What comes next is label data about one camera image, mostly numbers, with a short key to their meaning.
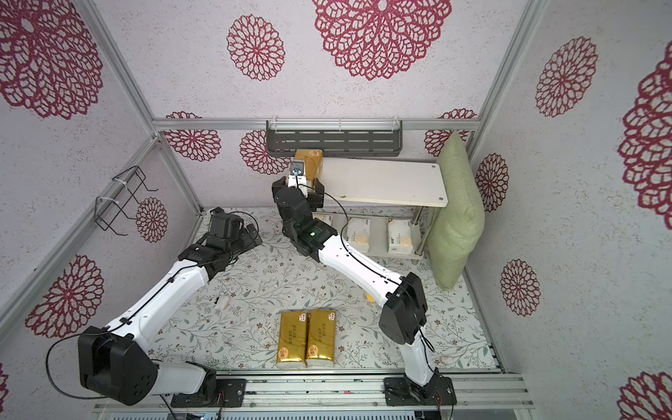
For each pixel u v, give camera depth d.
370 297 0.51
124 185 0.78
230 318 0.88
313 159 0.76
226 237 0.62
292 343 0.76
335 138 0.97
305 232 0.58
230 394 0.73
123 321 0.43
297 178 0.59
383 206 1.22
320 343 0.76
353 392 0.76
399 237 0.95
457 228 0.74
